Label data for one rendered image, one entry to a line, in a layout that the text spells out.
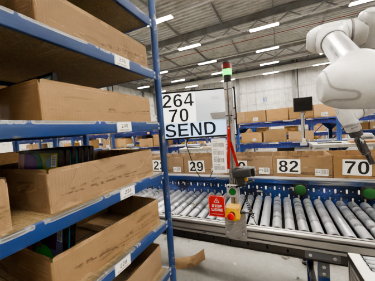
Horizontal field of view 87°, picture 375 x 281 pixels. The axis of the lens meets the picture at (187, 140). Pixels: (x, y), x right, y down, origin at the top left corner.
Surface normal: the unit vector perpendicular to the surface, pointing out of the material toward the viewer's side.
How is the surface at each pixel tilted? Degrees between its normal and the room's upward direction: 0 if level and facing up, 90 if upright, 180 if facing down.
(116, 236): 91
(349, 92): 117
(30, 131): 90
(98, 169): 91
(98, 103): 91
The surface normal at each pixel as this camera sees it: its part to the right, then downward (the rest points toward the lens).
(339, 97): -0.60, 0.63
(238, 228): -0.41, 0.07
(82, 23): 0.91, -0.03
